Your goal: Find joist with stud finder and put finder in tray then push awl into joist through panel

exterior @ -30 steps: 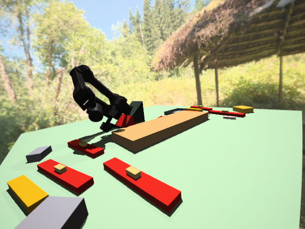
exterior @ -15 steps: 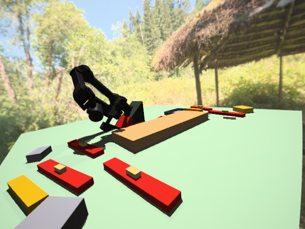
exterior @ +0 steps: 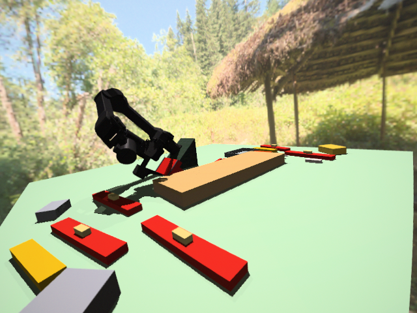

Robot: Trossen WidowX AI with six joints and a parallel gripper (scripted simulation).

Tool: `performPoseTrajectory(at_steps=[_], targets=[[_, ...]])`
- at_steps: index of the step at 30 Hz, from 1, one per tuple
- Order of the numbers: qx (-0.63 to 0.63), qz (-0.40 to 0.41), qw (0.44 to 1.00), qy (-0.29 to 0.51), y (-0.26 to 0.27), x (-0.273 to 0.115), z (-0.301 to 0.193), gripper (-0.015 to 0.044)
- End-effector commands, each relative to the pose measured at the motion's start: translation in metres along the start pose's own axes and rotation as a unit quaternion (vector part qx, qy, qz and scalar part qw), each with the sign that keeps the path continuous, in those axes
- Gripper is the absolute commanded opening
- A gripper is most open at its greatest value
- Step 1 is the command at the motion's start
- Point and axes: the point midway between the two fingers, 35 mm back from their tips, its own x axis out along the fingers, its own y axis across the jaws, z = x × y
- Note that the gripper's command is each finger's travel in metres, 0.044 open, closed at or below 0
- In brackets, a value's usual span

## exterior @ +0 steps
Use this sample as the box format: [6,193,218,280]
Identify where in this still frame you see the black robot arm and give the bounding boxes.
[94,88,182,165]

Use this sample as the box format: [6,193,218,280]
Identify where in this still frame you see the tan rectangular panel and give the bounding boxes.
[152,151,285,207]

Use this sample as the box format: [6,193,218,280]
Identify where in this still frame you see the small white rectangular block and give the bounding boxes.
[305,158,322,164]

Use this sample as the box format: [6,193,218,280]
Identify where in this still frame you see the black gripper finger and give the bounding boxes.
[163,139,174,155]
[146,168,162,177]

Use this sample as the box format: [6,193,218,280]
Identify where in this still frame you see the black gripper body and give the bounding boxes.
[133,130,169,180]

